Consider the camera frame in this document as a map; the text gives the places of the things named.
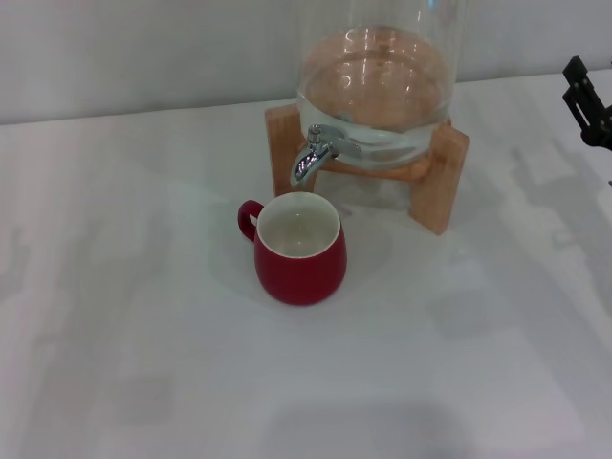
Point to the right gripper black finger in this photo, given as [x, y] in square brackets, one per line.
[593, 115]

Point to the wooden dispenser stand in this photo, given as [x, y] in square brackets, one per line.
[442, 186]

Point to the clear glass drink dispenser jar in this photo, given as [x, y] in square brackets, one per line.
[378, 72]

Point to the chrome faucet tap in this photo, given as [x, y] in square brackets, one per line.
[308, 162]

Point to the red ceramic cup white inside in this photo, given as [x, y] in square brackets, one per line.
[301, 277]

